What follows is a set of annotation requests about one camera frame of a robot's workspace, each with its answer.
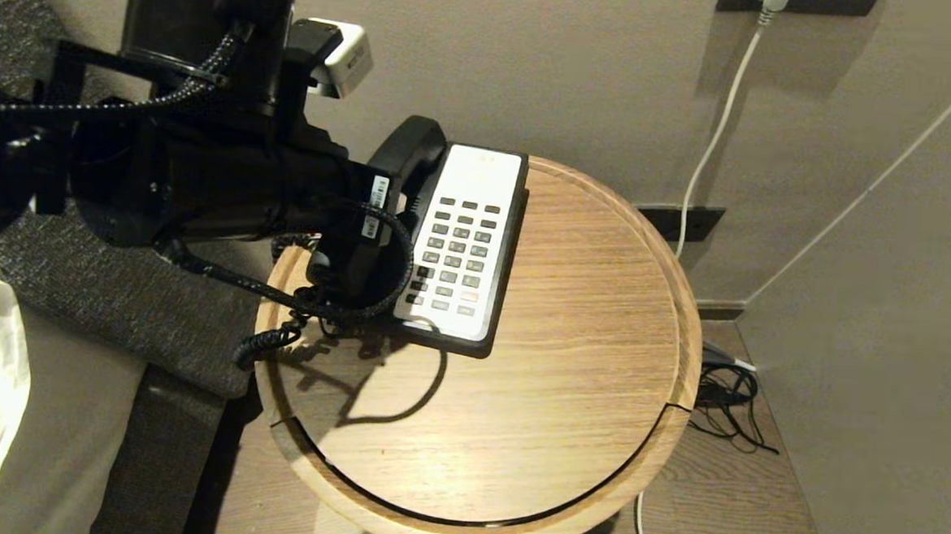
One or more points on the round wooden side table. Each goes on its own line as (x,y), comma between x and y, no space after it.
(517,399)

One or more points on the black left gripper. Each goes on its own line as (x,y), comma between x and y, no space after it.
(362,261)

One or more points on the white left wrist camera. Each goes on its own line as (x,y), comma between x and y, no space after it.
(344,57)

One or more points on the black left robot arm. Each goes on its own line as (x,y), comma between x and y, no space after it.
(203,188)

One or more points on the grey fabric headboard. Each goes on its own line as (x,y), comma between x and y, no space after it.
(115,305)

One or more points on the large black wall outlet plate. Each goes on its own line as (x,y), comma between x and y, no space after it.
(823,2)

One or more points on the small black wall plate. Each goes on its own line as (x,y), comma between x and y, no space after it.
(689,224)

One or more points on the beige mattress cover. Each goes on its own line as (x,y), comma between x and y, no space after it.
(67,441)

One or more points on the black and white telephone base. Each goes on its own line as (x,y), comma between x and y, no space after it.
(478,218)

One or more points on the dark fabric bed base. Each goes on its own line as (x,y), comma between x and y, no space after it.
(156,462)

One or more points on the black telephone handset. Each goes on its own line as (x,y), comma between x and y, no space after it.
(413,146)

